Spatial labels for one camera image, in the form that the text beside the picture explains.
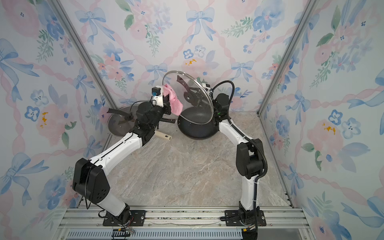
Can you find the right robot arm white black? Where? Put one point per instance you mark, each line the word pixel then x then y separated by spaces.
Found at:
pixel 251 162

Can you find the glass pot lid black handle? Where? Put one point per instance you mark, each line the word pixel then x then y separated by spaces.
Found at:
pixel 179 80

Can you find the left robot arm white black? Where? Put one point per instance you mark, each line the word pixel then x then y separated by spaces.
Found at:
pixel 90 176

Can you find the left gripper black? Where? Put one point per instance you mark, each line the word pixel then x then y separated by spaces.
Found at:
pixel 166 106

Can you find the aluminium frame post right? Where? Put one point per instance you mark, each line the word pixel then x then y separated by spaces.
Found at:
pixel 291 47

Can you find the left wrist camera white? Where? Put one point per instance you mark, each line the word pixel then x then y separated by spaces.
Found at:
pixel 157 96

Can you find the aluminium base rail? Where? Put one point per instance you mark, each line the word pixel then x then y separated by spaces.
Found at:
pixel 184 223

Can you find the pink cloth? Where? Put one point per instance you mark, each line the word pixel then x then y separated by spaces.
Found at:
pixel 175 103

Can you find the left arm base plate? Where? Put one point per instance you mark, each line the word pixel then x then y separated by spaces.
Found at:
pixel 135 218

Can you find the aluminium frame post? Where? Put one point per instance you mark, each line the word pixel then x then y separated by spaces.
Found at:
pixel 291 47
pixel 81 49

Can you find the glass lid on steel pan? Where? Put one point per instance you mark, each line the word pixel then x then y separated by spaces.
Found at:
pixel 121 121

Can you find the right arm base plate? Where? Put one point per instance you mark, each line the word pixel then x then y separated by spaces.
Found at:
pixel 240 218

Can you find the aluminium frame post left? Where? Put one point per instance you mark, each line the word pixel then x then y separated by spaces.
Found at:
pixel 81 49

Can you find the black frying pan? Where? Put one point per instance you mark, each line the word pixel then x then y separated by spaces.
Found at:
pixel 197 124

